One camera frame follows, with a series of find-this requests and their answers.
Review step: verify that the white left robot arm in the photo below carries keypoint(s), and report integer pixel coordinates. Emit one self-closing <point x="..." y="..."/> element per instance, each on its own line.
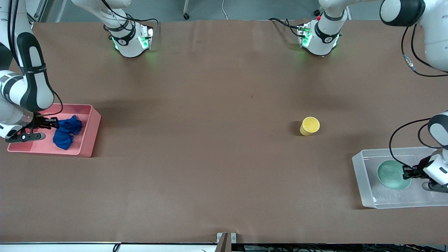
<point x="325" y="38"/>

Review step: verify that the green round plate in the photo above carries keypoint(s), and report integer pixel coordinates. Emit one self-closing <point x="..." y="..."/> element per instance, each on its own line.
<point x="390" y="175"/>

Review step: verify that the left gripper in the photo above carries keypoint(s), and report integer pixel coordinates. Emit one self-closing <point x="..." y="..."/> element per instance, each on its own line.
<point x="419" y="170"/>

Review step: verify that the metal table bracket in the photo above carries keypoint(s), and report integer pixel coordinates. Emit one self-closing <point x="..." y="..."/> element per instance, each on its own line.
<point x="226" y="241"/>

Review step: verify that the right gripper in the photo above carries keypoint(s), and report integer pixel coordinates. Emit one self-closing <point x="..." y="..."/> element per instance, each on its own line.
<point x="39" y="123"/>

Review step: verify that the blue cloth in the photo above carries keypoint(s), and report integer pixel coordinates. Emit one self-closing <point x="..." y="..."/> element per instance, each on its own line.
<point x="64" y="134"/>

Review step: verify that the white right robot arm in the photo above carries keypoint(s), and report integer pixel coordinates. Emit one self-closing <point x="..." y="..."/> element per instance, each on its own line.
<point x="31" y="87"/>

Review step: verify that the yellow plastic cup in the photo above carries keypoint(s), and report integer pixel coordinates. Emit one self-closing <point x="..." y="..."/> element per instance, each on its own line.
<point x="309" y="126"/>

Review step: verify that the clear plastic storage box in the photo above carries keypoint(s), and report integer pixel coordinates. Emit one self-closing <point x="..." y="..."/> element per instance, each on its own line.
<point x="392" y="197"/>

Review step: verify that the pink plastic bin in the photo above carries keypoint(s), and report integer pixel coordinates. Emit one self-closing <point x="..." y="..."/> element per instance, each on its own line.
<point x="84" y="140"/>

